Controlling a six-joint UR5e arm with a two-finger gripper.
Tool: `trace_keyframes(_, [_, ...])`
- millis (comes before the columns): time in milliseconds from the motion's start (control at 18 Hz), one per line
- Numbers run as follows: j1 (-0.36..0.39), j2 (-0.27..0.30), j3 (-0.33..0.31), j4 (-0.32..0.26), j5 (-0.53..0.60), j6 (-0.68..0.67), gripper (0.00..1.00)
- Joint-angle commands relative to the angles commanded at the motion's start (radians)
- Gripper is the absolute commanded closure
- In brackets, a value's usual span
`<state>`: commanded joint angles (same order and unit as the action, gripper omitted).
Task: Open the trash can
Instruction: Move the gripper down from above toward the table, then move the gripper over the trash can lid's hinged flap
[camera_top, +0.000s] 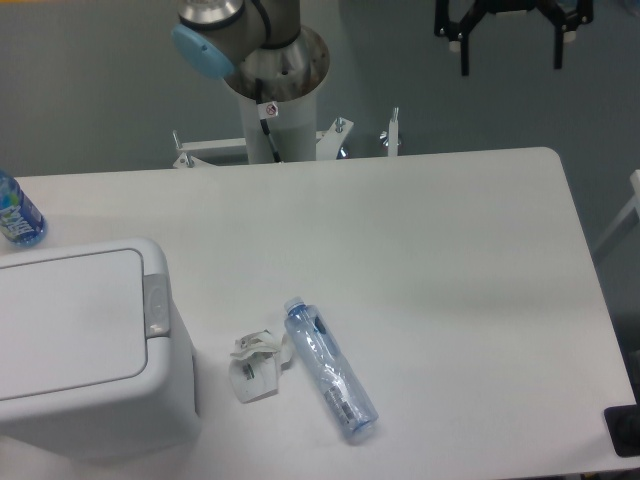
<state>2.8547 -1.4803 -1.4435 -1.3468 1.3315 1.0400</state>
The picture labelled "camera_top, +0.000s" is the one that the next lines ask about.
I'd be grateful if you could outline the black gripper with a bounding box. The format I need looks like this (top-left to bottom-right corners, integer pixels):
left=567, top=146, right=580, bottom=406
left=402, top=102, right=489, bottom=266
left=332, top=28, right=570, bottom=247
left=434, top=0, right=594, bottom=76

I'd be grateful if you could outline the white trash can body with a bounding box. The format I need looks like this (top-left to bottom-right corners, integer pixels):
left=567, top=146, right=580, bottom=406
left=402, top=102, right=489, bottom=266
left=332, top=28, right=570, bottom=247
left=1, top=238, right=201, bottom=459

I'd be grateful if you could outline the white trash can lid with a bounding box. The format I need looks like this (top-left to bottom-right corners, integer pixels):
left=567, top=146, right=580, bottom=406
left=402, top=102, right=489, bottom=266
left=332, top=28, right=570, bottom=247
left=1, top=249, right=147, bottom=400

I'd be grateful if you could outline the empty clear plastic bottle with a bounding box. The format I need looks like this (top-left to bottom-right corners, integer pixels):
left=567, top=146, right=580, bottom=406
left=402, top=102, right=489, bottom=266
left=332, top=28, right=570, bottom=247
left=284, top=297, right=379, bottom=442

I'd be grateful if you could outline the black object at table edge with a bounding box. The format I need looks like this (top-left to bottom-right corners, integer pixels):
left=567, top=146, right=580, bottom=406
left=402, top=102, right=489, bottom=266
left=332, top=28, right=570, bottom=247
left=604, top=405, right=639, bottom=458

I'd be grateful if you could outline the grey lid push button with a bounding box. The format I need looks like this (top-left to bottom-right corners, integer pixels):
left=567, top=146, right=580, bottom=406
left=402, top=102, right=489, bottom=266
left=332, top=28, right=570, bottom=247
left=143, top=274, right=171, bottom=339

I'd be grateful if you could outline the blue labelled water bottle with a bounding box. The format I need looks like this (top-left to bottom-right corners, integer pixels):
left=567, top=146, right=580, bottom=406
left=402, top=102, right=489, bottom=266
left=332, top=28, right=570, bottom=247
left=1, top=171, right=47, bottom=247

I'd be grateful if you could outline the white frame at right edge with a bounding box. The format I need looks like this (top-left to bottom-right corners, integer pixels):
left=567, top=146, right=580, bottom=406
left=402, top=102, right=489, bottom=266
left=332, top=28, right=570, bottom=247
left=592, top=170, right=639, bottom=265

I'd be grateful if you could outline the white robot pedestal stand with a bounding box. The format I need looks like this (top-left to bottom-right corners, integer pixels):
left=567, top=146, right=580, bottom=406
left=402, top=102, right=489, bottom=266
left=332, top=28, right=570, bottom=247
left=171, top=64, right=404, bottom=170

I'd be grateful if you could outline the black cable on pedestal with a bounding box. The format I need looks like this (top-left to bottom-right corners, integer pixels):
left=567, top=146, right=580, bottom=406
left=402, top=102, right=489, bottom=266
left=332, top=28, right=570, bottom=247
left=253, top=77, right=283, bottom=164

